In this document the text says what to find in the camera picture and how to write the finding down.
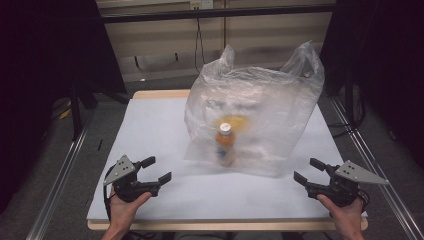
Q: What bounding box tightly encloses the yellow floor cable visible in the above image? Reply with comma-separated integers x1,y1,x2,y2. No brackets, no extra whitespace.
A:
58,99,73,120

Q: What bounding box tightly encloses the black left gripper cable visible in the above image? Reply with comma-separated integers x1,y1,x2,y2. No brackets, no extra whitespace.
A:
103,165,116,222

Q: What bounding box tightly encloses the black hanging cable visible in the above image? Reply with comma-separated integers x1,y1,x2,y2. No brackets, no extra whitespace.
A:
193,17,207,75

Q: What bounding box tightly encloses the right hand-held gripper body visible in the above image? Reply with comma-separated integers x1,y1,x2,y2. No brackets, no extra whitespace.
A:
327,159,391,208

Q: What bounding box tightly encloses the black floor cable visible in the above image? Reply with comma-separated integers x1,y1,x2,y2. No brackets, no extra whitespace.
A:
327,91,368,140

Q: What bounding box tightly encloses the clear plastic bag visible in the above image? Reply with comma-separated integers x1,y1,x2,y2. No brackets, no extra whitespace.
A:
183,40,326,178

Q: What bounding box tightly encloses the black curtain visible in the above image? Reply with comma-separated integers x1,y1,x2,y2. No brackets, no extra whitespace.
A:
319,0,424,169
0,0,128,215

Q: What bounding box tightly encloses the wooden table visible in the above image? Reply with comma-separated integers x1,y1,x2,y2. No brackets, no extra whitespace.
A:
86,88,370,232

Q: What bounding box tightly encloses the metal floor rail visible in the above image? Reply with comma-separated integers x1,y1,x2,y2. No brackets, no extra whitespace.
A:
25,108,96,240
329,95,424,240

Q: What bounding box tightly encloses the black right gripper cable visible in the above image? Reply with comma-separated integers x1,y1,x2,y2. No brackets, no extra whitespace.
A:
357,188,372,218

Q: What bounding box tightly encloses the black metal stand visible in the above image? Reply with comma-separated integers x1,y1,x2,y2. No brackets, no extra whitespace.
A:
68,78,131,142
343,68,358,129

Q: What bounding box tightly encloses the white wall outlet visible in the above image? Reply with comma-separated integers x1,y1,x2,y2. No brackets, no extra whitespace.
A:
189,0,215,11

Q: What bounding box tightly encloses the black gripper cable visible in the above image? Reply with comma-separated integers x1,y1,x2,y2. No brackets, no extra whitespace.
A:
357,188,372,218
103,165,116,222

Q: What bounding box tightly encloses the white table mat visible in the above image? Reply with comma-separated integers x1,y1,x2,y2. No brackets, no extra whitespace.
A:
86,97,368,221

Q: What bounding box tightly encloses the black horizontal bar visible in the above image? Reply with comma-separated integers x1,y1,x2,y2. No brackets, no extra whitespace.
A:
99,5,337,24

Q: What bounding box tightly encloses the person's right hand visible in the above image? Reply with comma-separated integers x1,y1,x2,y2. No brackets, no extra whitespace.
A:
316,194,366,236

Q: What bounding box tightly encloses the orange drink bottle white cap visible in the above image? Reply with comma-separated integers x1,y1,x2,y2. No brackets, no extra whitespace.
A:
214,122,237,168

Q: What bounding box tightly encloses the person's left hand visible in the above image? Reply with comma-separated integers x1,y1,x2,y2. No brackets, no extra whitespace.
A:
108,191,153,234

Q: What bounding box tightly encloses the yellow round object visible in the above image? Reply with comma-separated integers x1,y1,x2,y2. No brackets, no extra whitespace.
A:
214,114,250,133

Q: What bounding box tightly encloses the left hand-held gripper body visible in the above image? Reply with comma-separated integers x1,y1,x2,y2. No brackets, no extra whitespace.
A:
103,154,160,203

